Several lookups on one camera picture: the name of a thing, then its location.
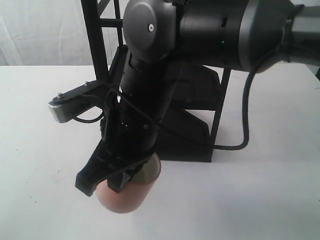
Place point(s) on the terracotta ceramic mug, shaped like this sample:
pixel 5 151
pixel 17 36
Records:
pixel 134 192

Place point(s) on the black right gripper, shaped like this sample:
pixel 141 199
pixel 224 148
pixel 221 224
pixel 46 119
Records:
pixel 131 130

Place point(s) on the black metal shelf rack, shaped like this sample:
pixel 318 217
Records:
pixel 198 98

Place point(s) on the white backdrop curtain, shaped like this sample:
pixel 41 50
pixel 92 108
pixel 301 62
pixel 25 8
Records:
pixel 43 33

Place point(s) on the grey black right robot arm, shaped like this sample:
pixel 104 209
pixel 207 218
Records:
pixel 162 37

